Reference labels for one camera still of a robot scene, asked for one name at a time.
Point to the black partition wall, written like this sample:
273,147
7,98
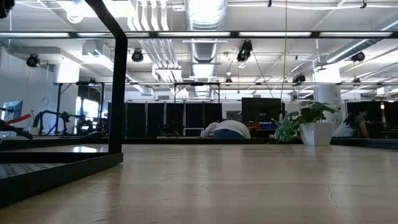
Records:
385,118
174,119

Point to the silver ventilation duct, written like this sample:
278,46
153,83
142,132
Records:
205,18

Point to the white LED light bar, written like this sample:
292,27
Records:
194,34
93,34
275,34
356,34
34,35

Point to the black equipment piece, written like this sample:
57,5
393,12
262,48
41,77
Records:
15,130

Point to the red bar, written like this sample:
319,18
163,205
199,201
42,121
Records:
18,119

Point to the black ceiling spotlight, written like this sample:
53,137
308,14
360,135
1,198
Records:
299,78
32,60
358,56
245,51
137,56

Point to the large black screen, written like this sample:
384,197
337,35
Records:
261,110

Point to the white round column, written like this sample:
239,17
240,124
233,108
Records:
328,93

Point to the green plant in white pot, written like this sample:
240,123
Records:
315,133

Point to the person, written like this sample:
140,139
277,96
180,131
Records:
354,124
230,129

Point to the black perforated metal tray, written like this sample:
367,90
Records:
62,175

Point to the computer monitor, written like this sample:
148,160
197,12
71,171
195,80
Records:
12,110

